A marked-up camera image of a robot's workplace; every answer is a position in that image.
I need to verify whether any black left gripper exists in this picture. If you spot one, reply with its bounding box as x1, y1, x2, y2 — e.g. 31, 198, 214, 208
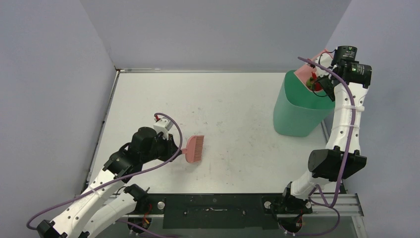
141, 131, 182, 163

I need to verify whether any pink dustpan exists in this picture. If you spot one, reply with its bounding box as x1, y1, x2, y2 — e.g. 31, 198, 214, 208
294, 49, 334, 92

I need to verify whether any pink hand broom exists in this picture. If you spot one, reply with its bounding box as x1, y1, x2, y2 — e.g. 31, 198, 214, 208
181, 135, 205, 164

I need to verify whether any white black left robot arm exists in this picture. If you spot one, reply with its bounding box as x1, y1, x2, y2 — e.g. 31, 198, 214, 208
36, 124, 181, 238

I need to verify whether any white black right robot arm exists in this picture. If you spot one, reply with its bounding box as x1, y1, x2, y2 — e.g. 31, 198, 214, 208
280, 46, 372, 213

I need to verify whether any red paper scrap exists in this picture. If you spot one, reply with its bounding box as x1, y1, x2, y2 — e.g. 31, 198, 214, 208
311, 72, 322, 92

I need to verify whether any green paper scrap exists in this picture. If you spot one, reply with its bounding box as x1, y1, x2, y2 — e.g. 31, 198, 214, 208
306, 77, 314, 90

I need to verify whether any green plastic waste bin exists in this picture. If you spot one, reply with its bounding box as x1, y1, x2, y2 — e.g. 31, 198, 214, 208
273, 70, 335, 137

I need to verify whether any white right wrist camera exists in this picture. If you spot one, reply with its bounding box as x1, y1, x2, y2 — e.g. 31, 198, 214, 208
315, 52, 333, 68

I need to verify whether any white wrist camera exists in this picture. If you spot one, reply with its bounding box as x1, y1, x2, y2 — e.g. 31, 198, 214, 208
315, 52, 333, 68
153, 117, 173, 140

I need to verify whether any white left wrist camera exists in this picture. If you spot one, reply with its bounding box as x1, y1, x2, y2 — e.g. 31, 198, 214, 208
153, 117, 173, 140

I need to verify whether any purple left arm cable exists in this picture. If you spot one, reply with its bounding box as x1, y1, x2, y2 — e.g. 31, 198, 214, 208
26, 113, 183, 231

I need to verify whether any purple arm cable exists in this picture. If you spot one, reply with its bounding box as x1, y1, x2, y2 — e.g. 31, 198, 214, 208
297, 57, 357, 209
26, 113, 183, 231

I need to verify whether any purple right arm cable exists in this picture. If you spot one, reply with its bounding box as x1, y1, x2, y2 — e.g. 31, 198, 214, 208
297, 57, 357, 209

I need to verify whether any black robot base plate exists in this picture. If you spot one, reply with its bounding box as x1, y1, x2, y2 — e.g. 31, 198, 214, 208
128, 193, 313, 230

